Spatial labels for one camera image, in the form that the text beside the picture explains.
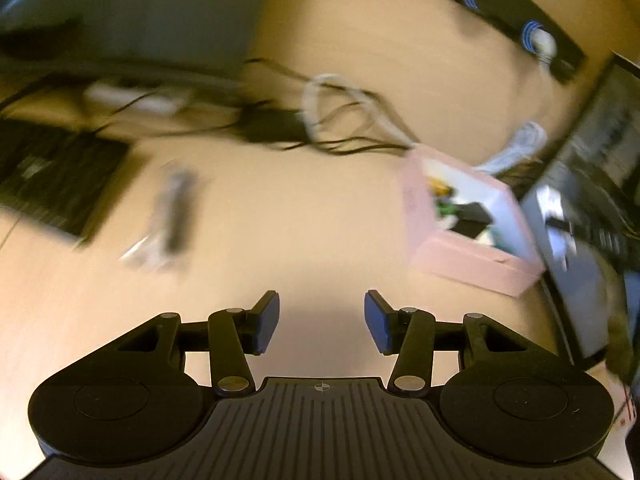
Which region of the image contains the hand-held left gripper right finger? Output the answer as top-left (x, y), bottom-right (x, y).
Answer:
top-left (364, 289), bottom-right (528, 398)

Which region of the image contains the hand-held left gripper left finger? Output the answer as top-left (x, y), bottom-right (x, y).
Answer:
top-left (116, 290), bottom-right (281, 397)

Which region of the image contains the pink cardboard box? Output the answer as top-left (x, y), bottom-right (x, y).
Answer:
top-left (400, 142), bottom-right (547, 297)

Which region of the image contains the black plastic cylinder mount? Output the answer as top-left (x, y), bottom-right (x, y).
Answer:
top-left (457, 201), bottom-right (496, 239)

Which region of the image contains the clear plastic bag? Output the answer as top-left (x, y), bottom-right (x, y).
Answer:
top-left (120, 232), bottom-right (174, 271)

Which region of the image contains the grey black stick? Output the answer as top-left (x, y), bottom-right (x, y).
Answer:
top-left (150, 162), bottom-right (199, 254)

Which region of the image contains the black framed monitor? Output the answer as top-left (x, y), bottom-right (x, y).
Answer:
top-left (520, 52), bottom-right (640, 366)

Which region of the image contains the black power adapter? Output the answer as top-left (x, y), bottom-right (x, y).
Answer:
top-left (240, 107), bottom-right (307, 144)

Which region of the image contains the white power strip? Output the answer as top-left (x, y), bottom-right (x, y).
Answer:
top-left (85, 82), bottom-right (194, 114)

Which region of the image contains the black keyboard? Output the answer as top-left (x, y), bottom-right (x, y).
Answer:
top-left (0, 119), bottom-right (134, 249)

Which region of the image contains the black long bar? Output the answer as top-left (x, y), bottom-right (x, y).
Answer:
top-left (370, 0), bottom-right (587, 84)

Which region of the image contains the black cable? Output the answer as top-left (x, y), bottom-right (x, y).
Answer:
top-left (244, 57), bottom-right (417, 157)
top-left (0, 87), bottom-right (251, 139)

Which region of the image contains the white looped cable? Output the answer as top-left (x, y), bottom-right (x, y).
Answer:
top-left (301, 74), bottom-right (419, 149)

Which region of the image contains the white bundled cable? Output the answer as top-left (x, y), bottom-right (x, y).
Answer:
top-left (475, 120), bottom-right (549, 176)

